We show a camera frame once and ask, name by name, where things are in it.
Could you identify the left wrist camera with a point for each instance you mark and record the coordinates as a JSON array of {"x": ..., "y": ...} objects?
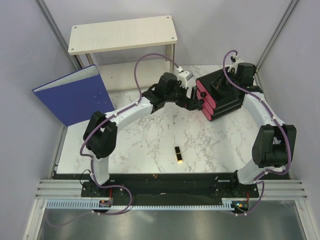
[{"x": 167, "y": 81}]

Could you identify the pink top drawer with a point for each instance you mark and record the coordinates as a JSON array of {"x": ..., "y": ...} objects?
[{"x": 205, "y": 94}]

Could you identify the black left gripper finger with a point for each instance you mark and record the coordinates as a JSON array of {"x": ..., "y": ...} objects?
[
  {"x": 195, "y": 105},
  {"x": 194, "y": 93}
]

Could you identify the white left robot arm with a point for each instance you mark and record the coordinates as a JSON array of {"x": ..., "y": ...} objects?
[{"x": 100, "y": 136}]

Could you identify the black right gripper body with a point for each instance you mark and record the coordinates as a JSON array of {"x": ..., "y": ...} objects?
[{"x": 225, "y": 85}]

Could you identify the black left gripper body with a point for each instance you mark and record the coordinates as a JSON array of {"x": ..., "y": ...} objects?
[{"x": 179, "y": 97}]

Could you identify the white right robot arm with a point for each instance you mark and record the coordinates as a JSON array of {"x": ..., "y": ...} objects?
[{"x": 272, "y": 150}]

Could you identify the black drawer organizer cabinet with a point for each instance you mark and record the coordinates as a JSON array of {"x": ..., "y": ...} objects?
[{"x": 225, "y": 103}]

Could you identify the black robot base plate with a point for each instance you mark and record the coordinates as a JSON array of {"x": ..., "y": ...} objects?
[{"x": 171, "y": 188}]

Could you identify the black gold lipstick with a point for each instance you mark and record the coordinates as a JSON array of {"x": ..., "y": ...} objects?
[{"x": 178, "y": 154}]

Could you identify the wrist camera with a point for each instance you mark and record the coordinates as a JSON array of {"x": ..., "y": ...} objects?
[
  {"x": 245, "y": 70},
  {"x": 167, "y": 81}
]

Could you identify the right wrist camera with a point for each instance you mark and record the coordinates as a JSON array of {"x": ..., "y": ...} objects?
[{"x": 245, "y": 70}]

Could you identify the pink bottom drawer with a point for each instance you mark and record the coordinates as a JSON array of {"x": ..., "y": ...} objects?
[{"x": 207, "y": 110}]

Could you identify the white two-tier wooden shelf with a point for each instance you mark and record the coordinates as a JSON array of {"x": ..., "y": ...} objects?
[{"x": 86, "y": 39}]

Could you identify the white slotted cable duct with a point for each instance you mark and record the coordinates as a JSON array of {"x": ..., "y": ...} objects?
[{"x": 95, "y": 204}]

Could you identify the blue ring binder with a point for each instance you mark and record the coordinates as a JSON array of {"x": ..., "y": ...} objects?
[{"x": 73, "y": 98}]

